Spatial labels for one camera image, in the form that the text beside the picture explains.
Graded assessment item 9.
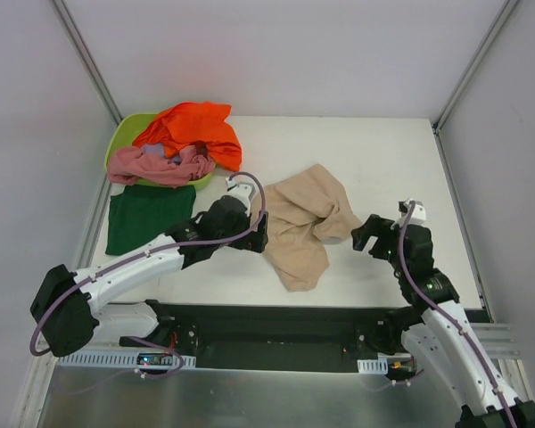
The beige t-shirt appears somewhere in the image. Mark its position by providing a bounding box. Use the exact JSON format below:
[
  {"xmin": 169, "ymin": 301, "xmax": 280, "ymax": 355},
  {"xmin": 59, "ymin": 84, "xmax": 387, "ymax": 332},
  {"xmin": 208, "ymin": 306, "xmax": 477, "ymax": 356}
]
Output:
[{"xmin": 264, "ymin": 164, "xmax": 362, "ymax": 292}]

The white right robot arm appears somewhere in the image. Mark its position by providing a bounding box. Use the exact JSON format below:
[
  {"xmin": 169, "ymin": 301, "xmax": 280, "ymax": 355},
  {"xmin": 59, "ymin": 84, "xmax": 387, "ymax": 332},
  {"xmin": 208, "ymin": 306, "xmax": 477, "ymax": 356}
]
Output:
[{"xmin": 351, "ymin": 214, "xmax": 535, "ymax": 427}]

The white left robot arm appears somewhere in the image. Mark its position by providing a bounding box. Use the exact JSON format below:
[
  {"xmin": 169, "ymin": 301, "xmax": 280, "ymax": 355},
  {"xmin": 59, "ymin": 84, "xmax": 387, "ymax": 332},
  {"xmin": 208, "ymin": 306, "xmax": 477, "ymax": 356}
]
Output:
[{"xmin": 29, "ymin": 195, "xmax": 268, "ymax": 357}]

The folded dark green t-shirt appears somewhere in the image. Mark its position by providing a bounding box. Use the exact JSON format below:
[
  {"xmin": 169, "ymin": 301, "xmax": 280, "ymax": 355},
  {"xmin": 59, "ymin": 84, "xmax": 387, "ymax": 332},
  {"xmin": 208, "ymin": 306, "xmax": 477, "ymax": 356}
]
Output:
[{"xmin": 105, "ymin": 185, "xmax": 196, "ymax": 256}]

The orange t-shirt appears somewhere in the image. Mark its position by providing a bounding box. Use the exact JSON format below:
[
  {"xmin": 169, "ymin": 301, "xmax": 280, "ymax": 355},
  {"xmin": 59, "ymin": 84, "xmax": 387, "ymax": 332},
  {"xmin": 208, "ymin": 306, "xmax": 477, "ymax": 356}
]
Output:
[{"xmin": 132, "ymin": 102, "xmax": 243, "ymax": 172}]

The lavender t-shirt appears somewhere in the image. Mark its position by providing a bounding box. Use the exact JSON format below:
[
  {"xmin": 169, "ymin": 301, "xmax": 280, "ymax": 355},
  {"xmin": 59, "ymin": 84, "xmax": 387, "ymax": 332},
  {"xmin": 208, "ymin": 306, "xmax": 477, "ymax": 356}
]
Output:
[{"xmin": 141, "ymin": 143, "xmax": 181, "ymax": 164}]

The pink red t-shirt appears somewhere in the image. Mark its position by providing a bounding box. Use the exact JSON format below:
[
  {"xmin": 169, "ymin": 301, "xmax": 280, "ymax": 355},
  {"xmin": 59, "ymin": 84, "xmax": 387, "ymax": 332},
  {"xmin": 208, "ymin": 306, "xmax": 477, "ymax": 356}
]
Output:
[{"xmin": 106, "ymin": 145, "xmax": 216, "ymax": 187}]

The lime green plastic basket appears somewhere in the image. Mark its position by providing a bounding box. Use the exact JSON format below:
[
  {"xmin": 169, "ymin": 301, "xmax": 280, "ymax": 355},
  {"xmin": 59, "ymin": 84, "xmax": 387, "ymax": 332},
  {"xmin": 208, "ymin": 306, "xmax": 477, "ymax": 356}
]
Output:
[{"xmin": 103, "ymin": 112, "xmax": 213, "ymax": 192}]

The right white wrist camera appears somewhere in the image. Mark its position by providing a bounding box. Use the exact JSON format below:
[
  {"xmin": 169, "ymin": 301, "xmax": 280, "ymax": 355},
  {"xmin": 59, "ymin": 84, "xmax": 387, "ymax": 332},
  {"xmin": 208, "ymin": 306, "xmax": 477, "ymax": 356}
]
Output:
[{"xmin": 396, "ymin": 198, "xmax": 427, "ymax": 227}]

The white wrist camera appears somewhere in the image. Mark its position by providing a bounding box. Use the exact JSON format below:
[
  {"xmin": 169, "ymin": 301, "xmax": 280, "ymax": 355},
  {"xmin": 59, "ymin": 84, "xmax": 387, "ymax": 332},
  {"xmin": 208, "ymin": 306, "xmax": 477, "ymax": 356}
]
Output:
[
  {"xmin": 226, "ymin": 178, "xmax": 256, "ymax": 212},
  {"xmin": 396, "ymin": 198, "xmax": 427, "ymax": 227}
]

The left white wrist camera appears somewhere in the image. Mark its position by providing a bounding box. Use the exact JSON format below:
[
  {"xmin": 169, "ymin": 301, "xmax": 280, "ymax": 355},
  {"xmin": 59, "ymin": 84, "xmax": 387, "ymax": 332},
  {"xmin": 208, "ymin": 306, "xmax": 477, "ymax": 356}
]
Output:
[{"xmin": 226, "ymin": 178, "xmax": 256, "ymax": 212}]

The right aluminium table rail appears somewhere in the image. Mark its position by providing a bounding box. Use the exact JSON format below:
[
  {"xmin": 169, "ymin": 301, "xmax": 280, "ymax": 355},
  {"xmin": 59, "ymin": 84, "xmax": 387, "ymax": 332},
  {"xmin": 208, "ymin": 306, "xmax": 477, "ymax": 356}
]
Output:
[{"xmin": 432, "ymin": 126, "xmax": 494, "ymax": 322}]

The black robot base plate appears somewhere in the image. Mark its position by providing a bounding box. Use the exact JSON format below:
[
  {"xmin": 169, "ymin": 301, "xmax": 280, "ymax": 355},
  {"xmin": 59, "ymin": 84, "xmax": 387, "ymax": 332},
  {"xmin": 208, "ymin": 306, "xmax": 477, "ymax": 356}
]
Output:
[{"xmin": 144, "ymin": 300, "xmax": 405, "ymax": 373}]

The front aluminium cross rail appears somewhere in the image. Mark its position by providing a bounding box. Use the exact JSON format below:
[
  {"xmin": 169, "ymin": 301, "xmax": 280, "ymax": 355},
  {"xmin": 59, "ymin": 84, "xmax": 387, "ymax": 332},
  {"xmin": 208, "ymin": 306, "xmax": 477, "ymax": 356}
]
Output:
[{"xmin": 471, "ymin": 323, "xmax": 521, "ymax": 359}]

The right white cable duct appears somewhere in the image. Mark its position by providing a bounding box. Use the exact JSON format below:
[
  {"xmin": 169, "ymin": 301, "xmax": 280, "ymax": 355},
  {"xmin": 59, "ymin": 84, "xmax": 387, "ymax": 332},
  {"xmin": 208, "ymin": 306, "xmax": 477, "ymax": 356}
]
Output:
[{"xmin": 357, "ymin": 358, "xmax": 389, "ymax": 375}]

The white cable duct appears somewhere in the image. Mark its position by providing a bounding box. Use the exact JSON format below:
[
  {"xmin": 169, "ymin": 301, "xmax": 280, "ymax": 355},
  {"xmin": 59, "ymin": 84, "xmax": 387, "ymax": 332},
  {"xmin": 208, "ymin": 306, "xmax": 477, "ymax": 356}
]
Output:
[
  {"xmin": 357, "ymin": 358, "xmax": 389, "ymax": 375},
  {"xmin": 58, "ymin": 350, "xmax": 196, "ymax": 370}
]

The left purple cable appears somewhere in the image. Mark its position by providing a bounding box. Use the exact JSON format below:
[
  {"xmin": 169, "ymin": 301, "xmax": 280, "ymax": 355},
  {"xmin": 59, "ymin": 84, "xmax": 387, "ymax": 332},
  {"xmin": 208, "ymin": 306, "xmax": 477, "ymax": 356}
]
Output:
[{"xmin": 29, "ymin": 171, "xmax": 268, "ymax": 380}]

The left white cable duct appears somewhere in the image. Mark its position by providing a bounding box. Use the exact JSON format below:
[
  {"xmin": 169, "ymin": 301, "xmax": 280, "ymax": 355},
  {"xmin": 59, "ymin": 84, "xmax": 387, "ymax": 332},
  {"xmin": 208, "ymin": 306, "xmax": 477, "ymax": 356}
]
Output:
[{"xmin": 58, "ymin": 350, "xmax": 196, "ymax": 370}]

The right aluminium frame post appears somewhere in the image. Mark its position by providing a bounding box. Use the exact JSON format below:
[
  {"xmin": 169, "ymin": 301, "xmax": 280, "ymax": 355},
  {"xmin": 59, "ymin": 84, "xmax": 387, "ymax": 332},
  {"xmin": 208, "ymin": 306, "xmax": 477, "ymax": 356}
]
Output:
[{"xmin": 432, "ymin": 0, "xmax": 523, "ymax": 136}]

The aluminium frame post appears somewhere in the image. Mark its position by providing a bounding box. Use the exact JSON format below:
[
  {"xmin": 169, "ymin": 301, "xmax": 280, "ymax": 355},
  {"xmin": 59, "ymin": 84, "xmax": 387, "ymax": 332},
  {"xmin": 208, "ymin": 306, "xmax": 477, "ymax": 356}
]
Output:
[
  {"xmin": 50, "ymin": 0, "xmax": 123, "ymax": 125},
  {"xmin": 432, "ymin": 0, "xmax": 523, "ymax": 136}
]

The left aluminium frame post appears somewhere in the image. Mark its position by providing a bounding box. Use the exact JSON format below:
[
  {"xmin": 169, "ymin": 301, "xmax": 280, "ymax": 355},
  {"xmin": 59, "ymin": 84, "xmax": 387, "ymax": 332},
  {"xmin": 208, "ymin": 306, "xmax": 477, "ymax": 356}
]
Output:
[{"xmin": 50, "ymin": 0, "xmax": 123, "ymax": 125}]

